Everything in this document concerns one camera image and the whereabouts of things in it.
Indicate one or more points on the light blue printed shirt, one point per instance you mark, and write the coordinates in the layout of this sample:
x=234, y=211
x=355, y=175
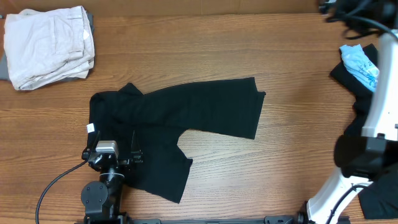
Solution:
x=359, y=65

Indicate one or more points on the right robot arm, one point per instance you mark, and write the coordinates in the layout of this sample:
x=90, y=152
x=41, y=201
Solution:
x=362, y=160

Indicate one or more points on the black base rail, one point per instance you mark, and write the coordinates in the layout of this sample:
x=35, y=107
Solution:
x=284, y=219

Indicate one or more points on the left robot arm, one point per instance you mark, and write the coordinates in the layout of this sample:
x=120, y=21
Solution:
x=102, y=198

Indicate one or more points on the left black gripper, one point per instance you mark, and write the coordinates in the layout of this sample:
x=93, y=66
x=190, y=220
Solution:
x=134, y=152

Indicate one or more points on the black garment at right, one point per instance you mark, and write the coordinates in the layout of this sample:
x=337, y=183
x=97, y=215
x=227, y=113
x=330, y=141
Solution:
x=380, y=201

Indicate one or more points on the folded beige trousers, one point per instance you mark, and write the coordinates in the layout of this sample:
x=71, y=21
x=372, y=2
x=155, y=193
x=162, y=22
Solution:
x=45, y=47

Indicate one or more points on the grey folded cloth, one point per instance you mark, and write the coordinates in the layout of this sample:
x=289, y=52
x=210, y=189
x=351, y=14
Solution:
x=4, y=68

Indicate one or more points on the black t-shirt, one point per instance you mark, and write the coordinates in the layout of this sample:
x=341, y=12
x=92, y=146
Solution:
x=159, y=118

